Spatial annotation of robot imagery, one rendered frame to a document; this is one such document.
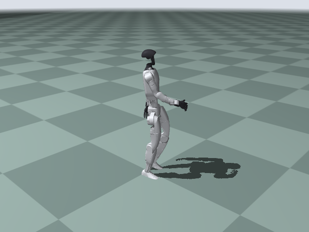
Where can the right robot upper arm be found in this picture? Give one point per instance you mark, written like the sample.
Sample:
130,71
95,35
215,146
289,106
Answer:
149,78

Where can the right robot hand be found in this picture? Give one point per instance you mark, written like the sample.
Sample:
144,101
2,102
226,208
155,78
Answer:
183,105

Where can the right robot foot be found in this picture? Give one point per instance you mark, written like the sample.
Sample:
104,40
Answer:
149,175

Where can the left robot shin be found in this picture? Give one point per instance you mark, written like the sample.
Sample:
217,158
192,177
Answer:
160,149

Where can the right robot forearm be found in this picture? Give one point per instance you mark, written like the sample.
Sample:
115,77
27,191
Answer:
166,99

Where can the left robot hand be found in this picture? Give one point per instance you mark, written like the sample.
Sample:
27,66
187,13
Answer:
146,111

